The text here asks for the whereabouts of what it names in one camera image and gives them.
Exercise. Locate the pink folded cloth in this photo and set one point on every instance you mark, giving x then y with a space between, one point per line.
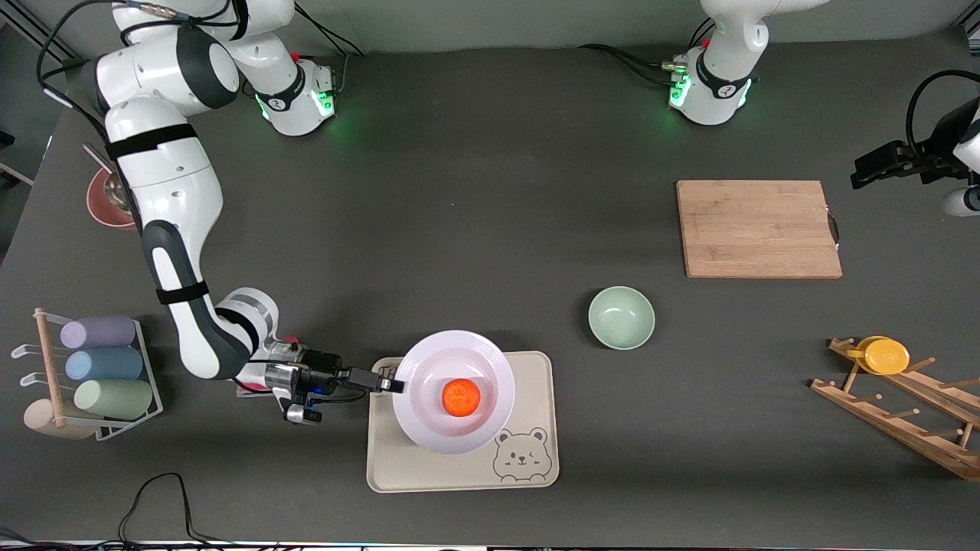
249 390

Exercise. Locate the pink bowl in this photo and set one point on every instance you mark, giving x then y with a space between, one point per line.
99 205

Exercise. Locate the wooden mug rack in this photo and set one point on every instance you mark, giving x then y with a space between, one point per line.
903 425

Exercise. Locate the metal scoop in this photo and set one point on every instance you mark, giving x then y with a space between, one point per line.
96 155

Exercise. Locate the wooden cutting board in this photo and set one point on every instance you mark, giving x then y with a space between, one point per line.
758 229

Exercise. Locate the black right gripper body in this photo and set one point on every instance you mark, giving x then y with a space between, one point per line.
325 376

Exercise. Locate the blue cup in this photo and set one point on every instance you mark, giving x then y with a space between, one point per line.
106 364

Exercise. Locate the light green bowl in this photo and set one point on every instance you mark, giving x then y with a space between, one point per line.
622 317

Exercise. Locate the yellow mug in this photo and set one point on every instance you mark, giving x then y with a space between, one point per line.
886 357

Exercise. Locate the beige cup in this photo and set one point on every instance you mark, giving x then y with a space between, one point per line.
38 419

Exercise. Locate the green cup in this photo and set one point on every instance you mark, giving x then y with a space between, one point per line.
115 399

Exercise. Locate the orange fruit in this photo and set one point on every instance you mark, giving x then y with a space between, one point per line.
462 398

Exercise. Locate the beige bear print tray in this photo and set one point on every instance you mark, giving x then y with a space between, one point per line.
536 375

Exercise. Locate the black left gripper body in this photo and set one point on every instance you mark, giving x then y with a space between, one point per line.
939 151

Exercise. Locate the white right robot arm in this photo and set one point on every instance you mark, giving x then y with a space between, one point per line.
176 199

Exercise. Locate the white round plate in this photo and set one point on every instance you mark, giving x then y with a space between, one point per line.
429 367

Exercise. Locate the purple cup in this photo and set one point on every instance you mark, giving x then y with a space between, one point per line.
99 332

